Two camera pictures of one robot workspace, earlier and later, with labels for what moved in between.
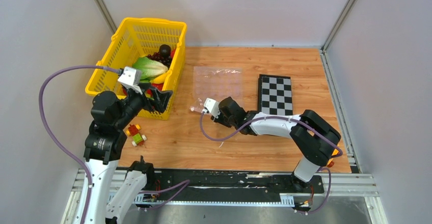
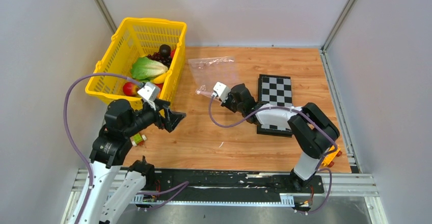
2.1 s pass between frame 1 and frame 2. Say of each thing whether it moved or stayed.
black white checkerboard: stayed
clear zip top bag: moved
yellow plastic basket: stayed
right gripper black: moved
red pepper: stayed
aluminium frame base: stayed
